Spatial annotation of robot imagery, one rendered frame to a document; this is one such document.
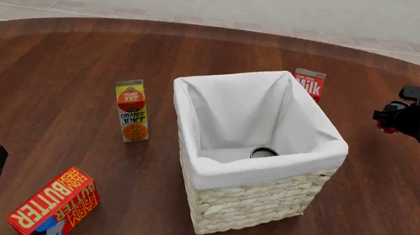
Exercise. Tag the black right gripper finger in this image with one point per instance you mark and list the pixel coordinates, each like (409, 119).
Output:
(383, 116)

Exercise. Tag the red tomato sauce can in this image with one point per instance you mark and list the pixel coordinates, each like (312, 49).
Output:
(388, 129)

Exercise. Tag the wicker basket with white liner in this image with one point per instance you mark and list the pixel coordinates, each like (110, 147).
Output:
(256, 195)

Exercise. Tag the red milk carton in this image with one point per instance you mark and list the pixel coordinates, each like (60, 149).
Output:
(310, 86)

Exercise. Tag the red butter box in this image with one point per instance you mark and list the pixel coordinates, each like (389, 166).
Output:
(56, 205)

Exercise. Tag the dark tin can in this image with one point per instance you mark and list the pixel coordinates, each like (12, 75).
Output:
(264, 153)

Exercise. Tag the orange juice carton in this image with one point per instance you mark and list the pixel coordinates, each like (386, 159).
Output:
(133, 111)

